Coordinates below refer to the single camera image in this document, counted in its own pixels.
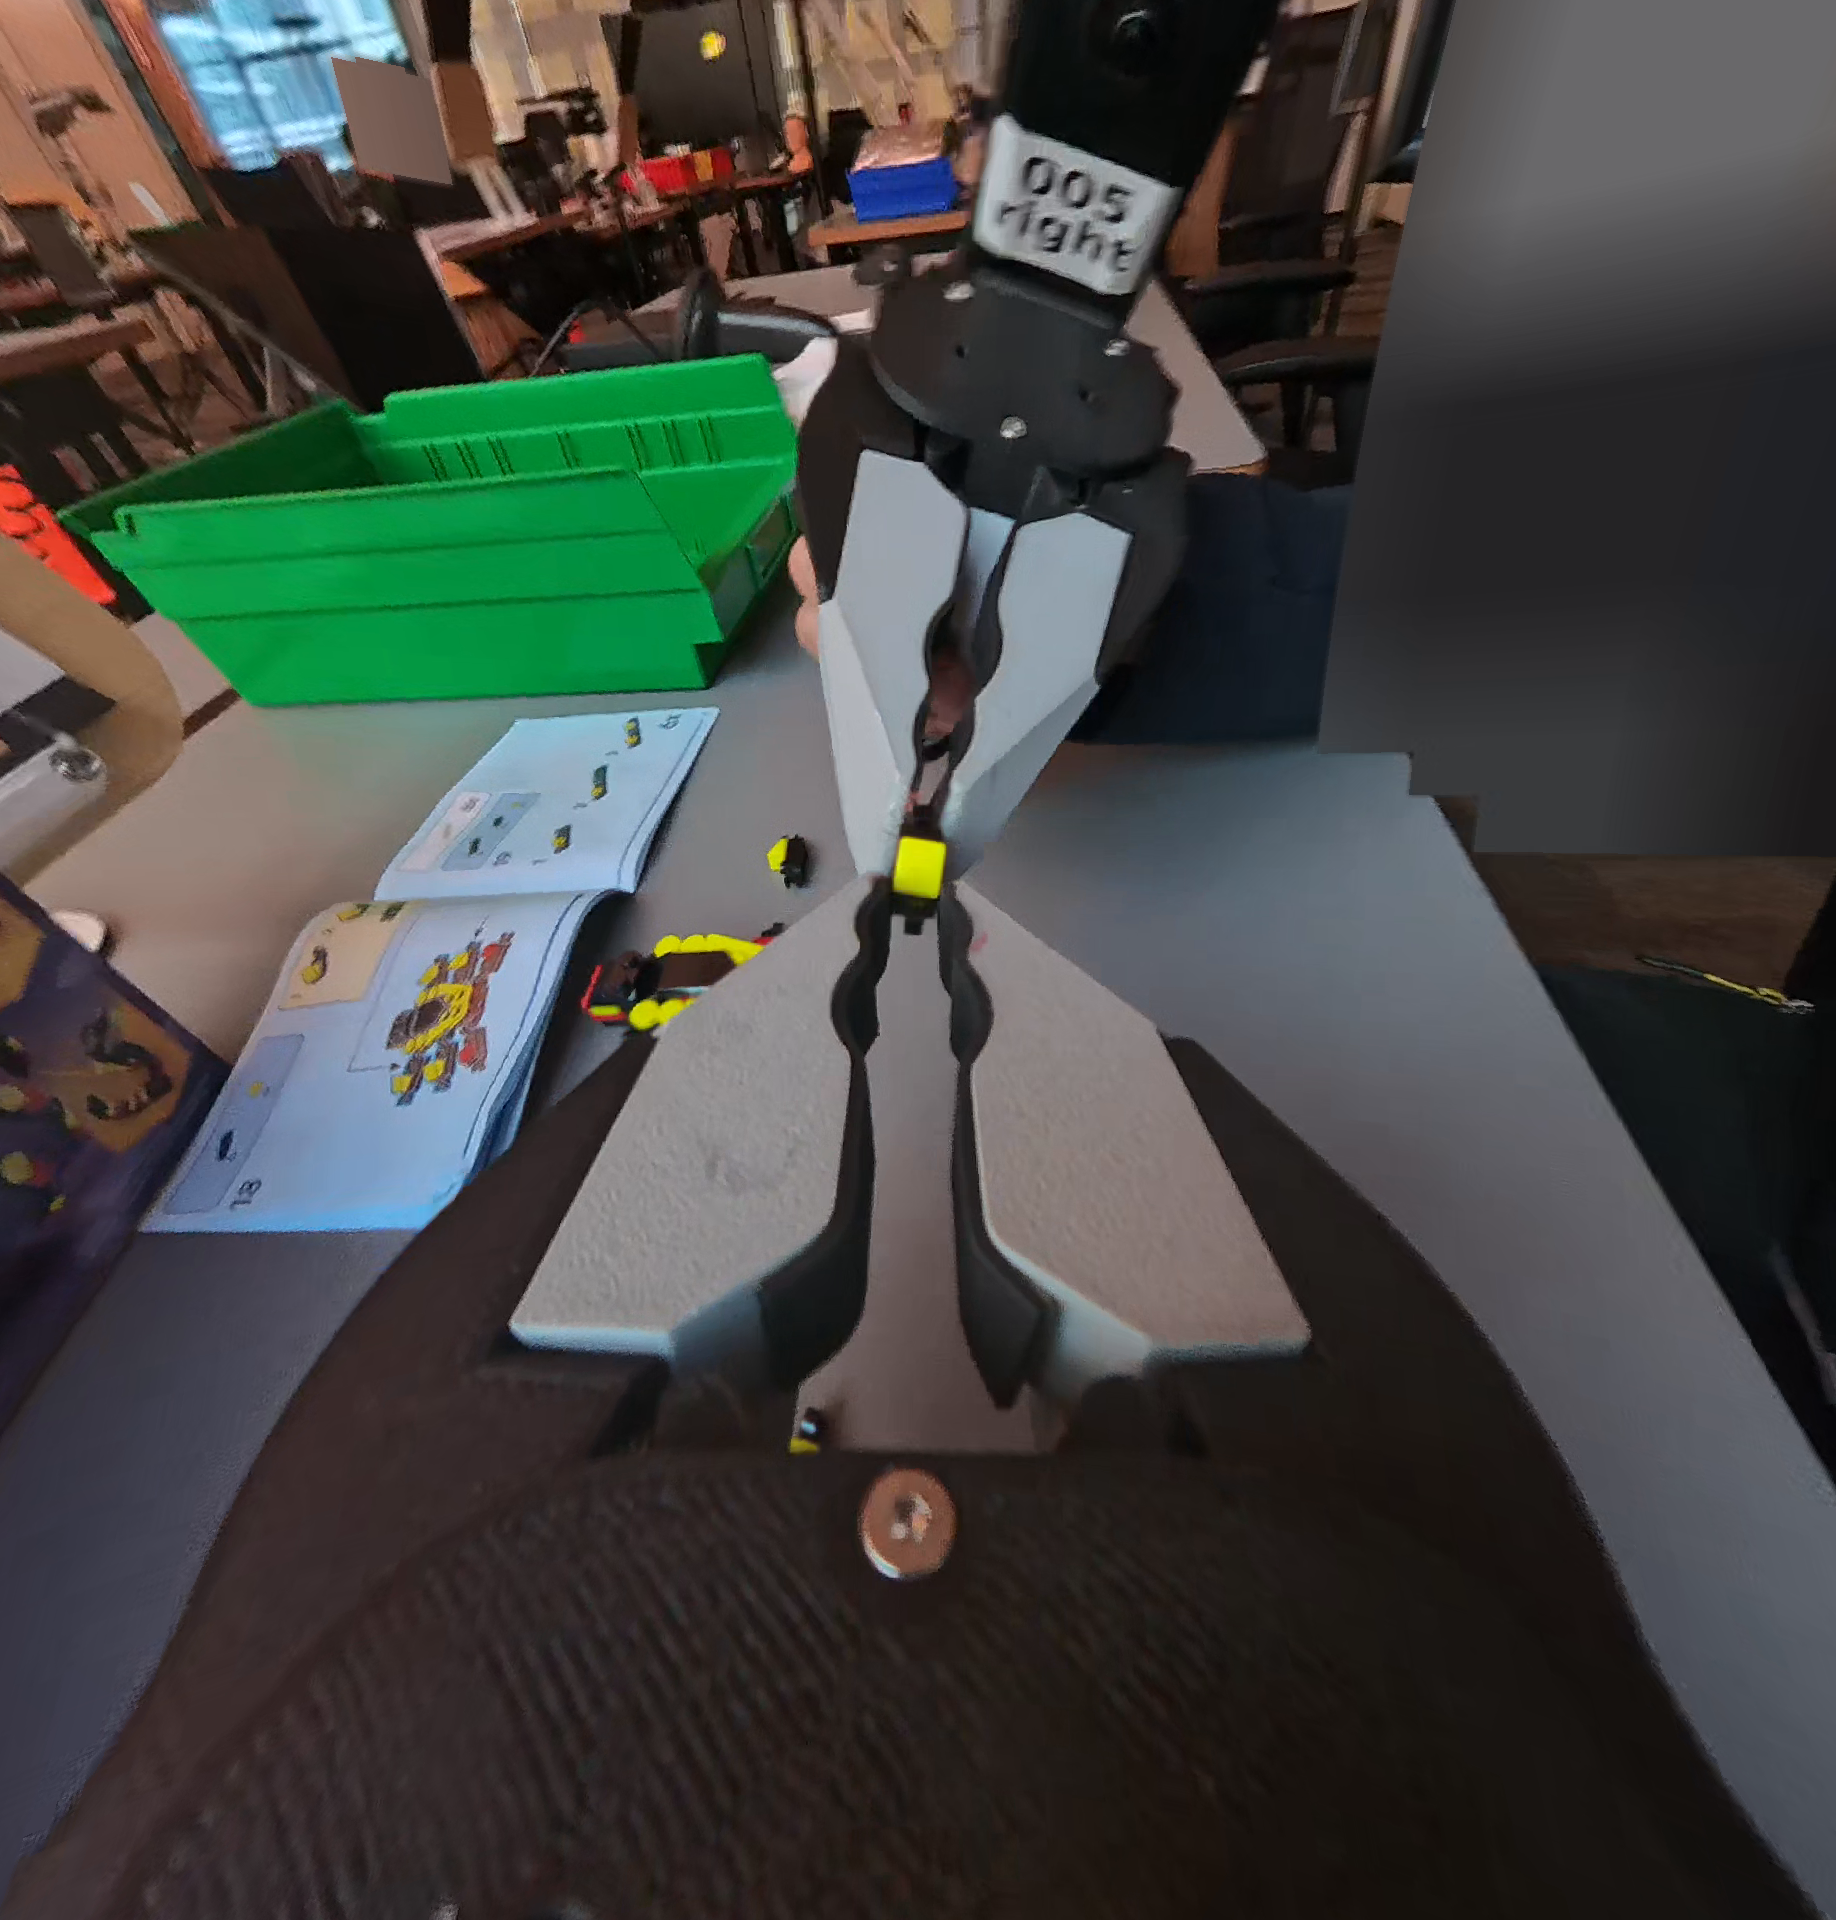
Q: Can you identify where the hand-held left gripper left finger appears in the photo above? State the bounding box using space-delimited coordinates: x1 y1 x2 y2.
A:
507 876 880 1403

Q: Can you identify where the purple lego set box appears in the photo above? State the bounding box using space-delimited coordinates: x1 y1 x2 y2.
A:
0 838 234 1489

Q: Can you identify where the orange object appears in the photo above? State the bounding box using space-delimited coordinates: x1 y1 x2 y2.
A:
0 417 121 609

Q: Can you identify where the green storage bin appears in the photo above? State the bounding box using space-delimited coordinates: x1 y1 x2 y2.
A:
55 456 798 709
356 353 803 638

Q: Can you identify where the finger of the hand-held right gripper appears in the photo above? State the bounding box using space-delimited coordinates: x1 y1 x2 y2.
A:
816 447 972 885
936 509 1136 879

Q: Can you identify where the yellow black lanyard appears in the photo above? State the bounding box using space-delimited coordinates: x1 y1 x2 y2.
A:
1635 953 1816 1014

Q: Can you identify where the wooden instruction board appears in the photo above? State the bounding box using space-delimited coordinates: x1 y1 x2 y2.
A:
0 501 188 887

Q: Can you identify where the black office chair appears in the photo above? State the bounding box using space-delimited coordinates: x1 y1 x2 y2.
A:
1199 255 1383 484

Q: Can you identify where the black tilted monitor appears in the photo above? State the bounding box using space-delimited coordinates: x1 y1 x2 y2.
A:
126 223 487 420

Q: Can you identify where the black cable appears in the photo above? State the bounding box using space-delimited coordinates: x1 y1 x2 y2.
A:
555 269 848 374

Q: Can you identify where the black yellow red lego body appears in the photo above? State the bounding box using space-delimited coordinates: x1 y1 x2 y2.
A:
576 926 788 1038

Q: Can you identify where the grey panel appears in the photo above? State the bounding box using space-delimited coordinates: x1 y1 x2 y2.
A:
327 55 457 190

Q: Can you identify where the lego instruction booklet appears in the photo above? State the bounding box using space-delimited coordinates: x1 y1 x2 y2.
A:
140 704 721 1236

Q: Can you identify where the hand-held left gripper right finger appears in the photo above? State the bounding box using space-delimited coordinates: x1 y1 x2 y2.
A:
936 883 1313 1411

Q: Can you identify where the small blue bin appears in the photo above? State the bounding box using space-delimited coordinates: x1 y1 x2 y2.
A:
843 156 962 225

